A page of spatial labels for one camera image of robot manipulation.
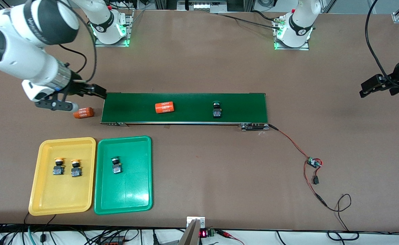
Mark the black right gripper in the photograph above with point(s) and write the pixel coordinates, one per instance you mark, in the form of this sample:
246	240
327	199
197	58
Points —
76	87

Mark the orange 4680 battery cylinder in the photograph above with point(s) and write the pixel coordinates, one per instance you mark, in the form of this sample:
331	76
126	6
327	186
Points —
165	107
83	112

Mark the green push button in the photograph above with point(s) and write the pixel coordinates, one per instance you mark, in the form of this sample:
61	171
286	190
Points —
117	167
217	111

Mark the yellow push button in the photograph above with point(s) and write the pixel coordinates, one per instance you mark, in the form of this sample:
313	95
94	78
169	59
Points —
58	169
76	170

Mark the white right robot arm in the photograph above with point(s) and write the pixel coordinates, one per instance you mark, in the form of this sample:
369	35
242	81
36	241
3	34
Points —
19	58

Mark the small green controller board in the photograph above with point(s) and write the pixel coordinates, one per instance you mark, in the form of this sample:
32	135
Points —
313	162

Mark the green conveyor belt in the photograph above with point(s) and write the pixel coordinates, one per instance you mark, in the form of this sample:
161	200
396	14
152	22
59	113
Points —
192	109

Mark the green plastic tray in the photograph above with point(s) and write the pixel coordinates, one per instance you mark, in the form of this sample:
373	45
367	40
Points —
128	190

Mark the yellow plastic tray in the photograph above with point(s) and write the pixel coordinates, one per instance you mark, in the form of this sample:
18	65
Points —
63	194

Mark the control box with indicator lights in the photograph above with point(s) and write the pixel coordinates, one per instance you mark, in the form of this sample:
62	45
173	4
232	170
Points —
199	6

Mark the red digit display module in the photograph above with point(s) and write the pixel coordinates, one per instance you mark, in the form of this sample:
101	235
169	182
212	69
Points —
204	233

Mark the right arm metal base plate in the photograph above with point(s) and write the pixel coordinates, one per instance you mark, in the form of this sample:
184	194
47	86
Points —
118	45

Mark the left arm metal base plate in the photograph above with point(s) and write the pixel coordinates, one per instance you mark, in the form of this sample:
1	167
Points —
305	48

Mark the grey metal camera bracket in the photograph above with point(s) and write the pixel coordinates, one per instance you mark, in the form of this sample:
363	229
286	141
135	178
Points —
191	234

